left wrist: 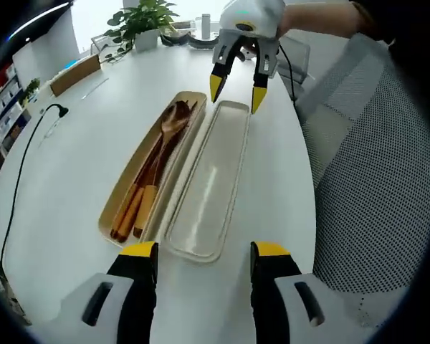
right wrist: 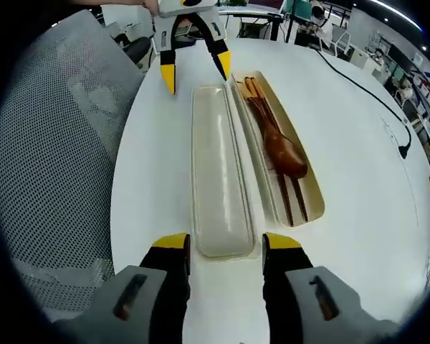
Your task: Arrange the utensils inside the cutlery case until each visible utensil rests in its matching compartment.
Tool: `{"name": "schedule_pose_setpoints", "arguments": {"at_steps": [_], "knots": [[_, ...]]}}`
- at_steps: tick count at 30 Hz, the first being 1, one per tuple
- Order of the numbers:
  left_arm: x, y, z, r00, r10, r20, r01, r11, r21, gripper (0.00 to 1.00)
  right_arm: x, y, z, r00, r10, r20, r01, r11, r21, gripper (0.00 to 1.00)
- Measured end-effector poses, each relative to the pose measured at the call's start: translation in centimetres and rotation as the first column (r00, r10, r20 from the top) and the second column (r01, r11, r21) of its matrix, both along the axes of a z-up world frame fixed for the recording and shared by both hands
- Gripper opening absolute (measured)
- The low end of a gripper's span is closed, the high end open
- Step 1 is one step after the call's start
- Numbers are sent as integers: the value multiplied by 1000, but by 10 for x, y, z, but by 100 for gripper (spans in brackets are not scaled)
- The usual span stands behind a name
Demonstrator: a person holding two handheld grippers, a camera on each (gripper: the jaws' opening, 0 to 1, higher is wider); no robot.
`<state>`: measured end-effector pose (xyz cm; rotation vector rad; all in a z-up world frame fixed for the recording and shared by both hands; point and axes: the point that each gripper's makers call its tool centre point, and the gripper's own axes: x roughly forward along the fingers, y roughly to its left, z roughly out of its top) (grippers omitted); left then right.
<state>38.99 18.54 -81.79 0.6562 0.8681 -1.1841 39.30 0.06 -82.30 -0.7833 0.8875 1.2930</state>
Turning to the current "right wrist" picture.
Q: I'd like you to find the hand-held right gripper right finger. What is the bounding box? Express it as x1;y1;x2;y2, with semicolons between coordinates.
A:
261;231;406;344

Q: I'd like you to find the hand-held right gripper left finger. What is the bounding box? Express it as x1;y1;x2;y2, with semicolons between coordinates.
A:
53;232;192;344

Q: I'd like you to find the wooden chopstick utensil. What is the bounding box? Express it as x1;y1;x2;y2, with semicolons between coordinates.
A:
236;77;295;227
249;75;310;222

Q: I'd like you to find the cream cutlery case base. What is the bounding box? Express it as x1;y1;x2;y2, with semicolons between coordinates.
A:
230;70;326;229

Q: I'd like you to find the wooden spoon utensil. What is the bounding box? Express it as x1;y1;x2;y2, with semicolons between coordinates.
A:
243;75;308;179

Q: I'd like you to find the cream cutlery case lid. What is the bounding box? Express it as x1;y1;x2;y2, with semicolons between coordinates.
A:
190;84;256;259

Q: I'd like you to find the person's left hand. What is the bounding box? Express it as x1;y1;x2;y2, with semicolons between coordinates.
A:
139;0;161;18

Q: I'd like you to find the white office chair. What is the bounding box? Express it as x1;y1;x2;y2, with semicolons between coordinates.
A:
331;27;353;55

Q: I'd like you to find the grey mesh office chair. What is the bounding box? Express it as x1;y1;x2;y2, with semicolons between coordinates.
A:
0;9;155;322

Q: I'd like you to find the black cable with plug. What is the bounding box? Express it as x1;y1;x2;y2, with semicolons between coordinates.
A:
317;49;413;161

